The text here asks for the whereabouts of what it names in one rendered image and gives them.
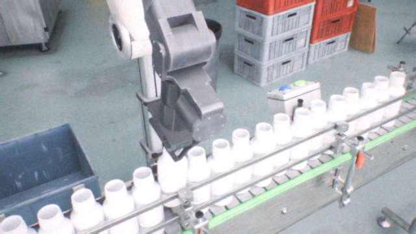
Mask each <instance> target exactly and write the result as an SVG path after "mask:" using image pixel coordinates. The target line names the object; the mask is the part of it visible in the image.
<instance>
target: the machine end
mask: <svg viewBox="0 0 416 234"><path fill-rule="evenodd" d="M61 2H62V0H0V46H13V45H20V44H33V43H41V44H42V46H43V47H41V48H40V49H39V51H41V52H46V51H49V50H50V47H48V46H45V44H44V43H45V42H48V41H49V37H50V35H51V31H54V30H56V29H57V27H55V26H54V24H55V20H56V18H57V14H60V13H62V11H61V10H59V8H60V4H61Z"/></svg>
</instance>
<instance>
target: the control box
mask: <svg viewBox="0 0 416 234"><path fill-rule="evenodd" d="M287 86H289V87H290V89H287V90H280V88H277V89H275V90H271V91H269V92H267V97H268V106H269V111H270V113H271V114H278V113H283V114H286V115H287V116H292V115H293V114H292V112H293V108H294V106H296V105H297V103H298V99H303V100H304V103H303V104H304V105H305V106H306V109H309V106H310V104H311V101H313V100H314V99H319V100H321V97H320V88H319V87H320V86H319V83H317V82H310V81H306V82H305V84H295V83H293V84H288V85H287Z"/></svg>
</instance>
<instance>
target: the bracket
mask: <svg viewBox="0 0 416 234"><path fill-rule="evenodd" d="M405 63H406V62H404V61H400V64H399V67H398V68H395V67H392V66H391V65H389V66H387V69H390V70H392V71H393V72H400V73H403V74H404V75H407V74H409V73H406V72H405V71H406V67H405V66H404V65H405ZM409 80H410V81H412V83H410V84H408V85H407V87H406V90H410V89H412V88H416V84H415V82H416V75H414V76H411V77H409ZM303 103H304V100H303V99H298V103H297V105H296V106H294V108H293V112H292V114H293V115H292V116H291V119H292V120H293V119H294V114H295V112H296V109H298V108H306V106H305V105H304V104H303ZM335 124H336V125H337V126H336V129H335V130H336V131H337V132H339V133H338V134H336V136H335V140H336V142H334V143H333V144H330V145H331V146H332V147H331V149H330V151H332V152H334V154H336V155H337V154H339V153H341V152H343V150H344V147H345V146H344V145H343V144H342V143H345V144H346V145H348V146H350V151H349V154H351V155H352V157H351V160H350V165H349V167H348V172H347V175H346V179H345V182H344V181H343V180H342V179H341V178H340V175H341V171H342V166H340V167H338V168H337V171H336V175H335V176H336V177H337V179H335V180H334V182H333V189H334V188H335V192H336V193H338V195H340V196H341V197H340V198H339V199H338V204H339V208H340V209H344V208H345V206H346V205H348V204H349V203H351V200H350V199H349V197H350V194H351V193H353V192H354V188H353V187H352V186H351V183H352V178H353V175H354V171H355V168H356V166H357V167H358V168H361V166H362V164H363V161H364V158H365V157H366V158H368V159H370V160H371V161H372V160H373V159H374V156H373V155H371V154H370V153H368V152H366V151H365V147H366V144H365V143H364V142H363V141H364V139H365V138H364V137H363V136H357V137H356V143H352V142H351V141H349V140H347V136H346V135H345V134H343V133H345V132H347V131H348V129H349V126H350V124H348V123H347V122H346V121H344V120H341V121H338V122H336V123H335ZM146 157H147V158H148V160H149V162H148V168H150V169H151V172H152V174H153V176H154V175H155V174H157V161H158V159H159V154H158V153H152V154H147V156H146ZM339 181H340V182H341V183H342V184H343V185H344V186H343V187H341V192H342V193H340V192H339V191H338V190H337V186H338V183H339ZM177 196H178V200H179V201H180V203H181V211H182V213H179V219H180V223H181V225H182V226H183V227H184V228H185V227H188V226H190V231H191V233H192V234H209V232H208V231H209V219H208V218H207V217H206V216H205V215H204V212H203V211H196V213H194V212H193V206H192V204H191V203H190V202H191V201H194V193H193V192H191V190H190V189H189V188H188V187H185V188H182V189H181V190H178V191H177Z"/></svg>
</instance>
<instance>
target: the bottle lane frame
mask: <svg viewBox="0 0 416 234"><path fill-rule="evenodd" d="M369 140H370V142H368V143H366V147H365V151H366V152H368V153H370V154H371V155H373V156H374V159H373V160H372V161H371V160H370V159H368V158H366V157H365V158H364V161H363V164H362V166H361V168H358V167H357V166H356V168H355V171H354V175H353V178H352V183H351V186H352V187H353V189H354V191H356V190H357V189H360V188H361V187H363V186H365V185H367V184H369V183H370V182H372V181H374V180H375V179H378V178H379V177H381V176H384V175H385V174H387V173H389V172H391V171H392V170H394V169H396V168H398V167H399V166H402V165H403V164H405V163H407V162H408V161H410V160H412V159H414V158H415V157H416V120H411V122H409V123H407V124H404V125H403V126H401V127H399V128H397V127H396V129H395V130H393V131H390V132H388V131H387V133H386V134H384V135H382V136H380V135H378V138H375V139H374V140H371V139H369ZM341 153H342V152H341ZM351 157H352V155H351V154H349V151H348V152H346V153H342V154H341V155H340V156H338V157H336V158H333V157H332V159H331V160H330V161H327V162H325V163H323V162H321V165H319V166H317V167H315V168H312V167H310V166H309V167H310V168H311V169H310V170H309V171H307V172H305V173H301V172H299V171H298V172H299V173H300V175H298V176H296V177H294V178H292V179H291V178H289V177H288V176H287V177H288V178H289V180H288V181H286V182H284V183H282V184H278V183H276V182H275V181H274V182H275V183H276V187H274V188H271V189H269V190H267V189H265V188H263V189H264V190H265V191H264V192H263V193H261V194H259V195H257V196H254V195H253V194H252V193H250V194H251V195H252V198H251V199H249V200H247V201H245V202H241V201H240V200H238V201H239V204H238V205H236V206H234V207H232V208H230V209H228V208H227V207H226V206H224V207H225V208H226V211H224V212H223V213H220V214H218V215H214V214H213V213H212V212H211V214H212V218H210V219H209V231H208V232H209V234H278V233H279V232H281V231H283V230H285V229H287V228H289V227H291V226H292V225H294V224H296V223H297V222H299V221H301V220H303V219H305V218H307V217H308V216H310V215H312V214H313V213H316V212H318V211H319V210H321V209H323V208H325V207H327V206H329V205H330V204H332V203H334V202H336V201H337V200H338V199H339V198H340V197H341V196H340V195H338V193H336V192H335V188H333V182H334V180H335V179H337V177H336V176H335V175H336V171H337V168H338V167H340V166H342V171H341V175H340V178H341V179H342V180H343V181H344V182H345V179H346V175H347V172H348V167H349V165H350V160H351Z"/></svg>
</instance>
